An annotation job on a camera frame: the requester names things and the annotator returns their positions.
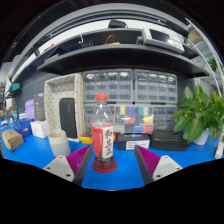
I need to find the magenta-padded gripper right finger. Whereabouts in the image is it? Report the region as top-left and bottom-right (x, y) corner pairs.
(133, 144), (184, 186)

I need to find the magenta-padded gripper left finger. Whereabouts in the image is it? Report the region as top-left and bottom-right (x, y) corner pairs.
(43, 143), (95, 186)

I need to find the clear red-capped drink bottle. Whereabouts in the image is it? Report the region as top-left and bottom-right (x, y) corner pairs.
(90, 93), (116, 169)

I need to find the grey cup with cork base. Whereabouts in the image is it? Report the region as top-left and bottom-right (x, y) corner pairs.
(48, 129), (72, 158)

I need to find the flat black case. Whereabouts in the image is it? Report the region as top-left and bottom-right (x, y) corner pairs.
(149, 129), (192, 152)

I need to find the black box with white label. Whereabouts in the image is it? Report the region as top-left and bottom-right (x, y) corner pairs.
(117, 133), (151, 152)

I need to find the flat round red coaster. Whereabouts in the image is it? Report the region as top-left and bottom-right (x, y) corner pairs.
(92, 159), (118, 174)

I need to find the black rectangular device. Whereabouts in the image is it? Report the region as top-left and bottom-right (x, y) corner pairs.
(58, 97), (79, 140)

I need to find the clear organizer with coloured parts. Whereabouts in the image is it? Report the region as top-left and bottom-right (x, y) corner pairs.
(113, 105), (155, 135)

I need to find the blue box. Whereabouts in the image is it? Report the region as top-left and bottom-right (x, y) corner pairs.
(13, 118), (35, 139)

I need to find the beige perforated storage basket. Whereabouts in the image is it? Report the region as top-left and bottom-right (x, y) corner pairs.
(43, 73), (85, 143)

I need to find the brown cardboard box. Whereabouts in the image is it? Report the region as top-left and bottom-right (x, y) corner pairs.
(1, 128), (25, 153)

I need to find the green plant in white pot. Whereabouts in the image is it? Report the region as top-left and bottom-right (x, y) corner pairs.
(171, 84), (224, 146)

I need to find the dark grey flat box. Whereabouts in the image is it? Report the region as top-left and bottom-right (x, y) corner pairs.
(33, 93), (47, 122)

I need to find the purple bag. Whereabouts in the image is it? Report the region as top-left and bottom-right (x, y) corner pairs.
(24, 98), (36, 121)

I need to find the teal object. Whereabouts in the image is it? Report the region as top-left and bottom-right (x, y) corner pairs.
(10, 82), (22, 93)

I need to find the grey overhead shelf unit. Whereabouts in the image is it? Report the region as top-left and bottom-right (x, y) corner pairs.
(9, 3), (214, 80)

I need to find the white metal rack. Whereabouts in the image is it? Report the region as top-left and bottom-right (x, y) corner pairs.
(184, 18), (224, 98)

